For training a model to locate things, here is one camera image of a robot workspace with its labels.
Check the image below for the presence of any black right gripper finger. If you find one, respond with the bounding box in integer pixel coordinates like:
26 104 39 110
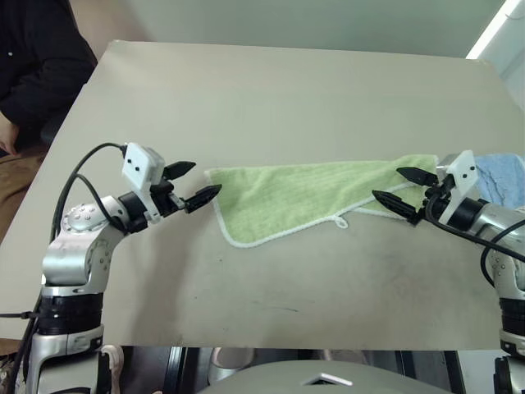
395 166 439 186
371 189 421 226

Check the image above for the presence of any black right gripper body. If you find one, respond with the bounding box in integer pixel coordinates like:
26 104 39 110
417 174 454 225

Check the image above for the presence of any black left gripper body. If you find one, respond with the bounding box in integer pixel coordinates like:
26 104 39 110
149 178 189 219

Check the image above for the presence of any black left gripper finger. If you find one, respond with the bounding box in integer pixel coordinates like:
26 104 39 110
163 160 198 181
183 183 223 215

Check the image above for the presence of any green towel with white trim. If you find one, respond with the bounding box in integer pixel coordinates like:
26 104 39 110
203 153 438 250

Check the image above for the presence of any light blue towel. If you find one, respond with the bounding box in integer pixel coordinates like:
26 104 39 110
472 152 525 211

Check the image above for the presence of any bystander bare hand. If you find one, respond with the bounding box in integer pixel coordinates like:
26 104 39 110
0 108 21 156

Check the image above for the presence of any person in black jacket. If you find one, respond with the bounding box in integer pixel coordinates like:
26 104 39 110
0 0 98 217

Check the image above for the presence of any grey rounded robot chest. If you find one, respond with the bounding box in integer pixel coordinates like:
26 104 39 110
207 360 452 394

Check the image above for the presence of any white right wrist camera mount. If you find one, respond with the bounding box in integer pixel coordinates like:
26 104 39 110
430 149 480 226

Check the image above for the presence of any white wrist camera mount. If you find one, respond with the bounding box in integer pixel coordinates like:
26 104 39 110
430 149 480 226
121 141 167 225

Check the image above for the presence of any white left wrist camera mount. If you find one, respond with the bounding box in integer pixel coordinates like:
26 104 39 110
121 141 167 225

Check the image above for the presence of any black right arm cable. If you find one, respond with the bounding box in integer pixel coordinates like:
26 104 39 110
424 191 525 288

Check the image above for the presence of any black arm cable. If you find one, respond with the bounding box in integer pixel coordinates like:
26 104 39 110
424 191 525 288
48 141 128 247

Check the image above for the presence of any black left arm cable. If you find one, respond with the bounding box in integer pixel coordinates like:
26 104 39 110
48 141 128 247

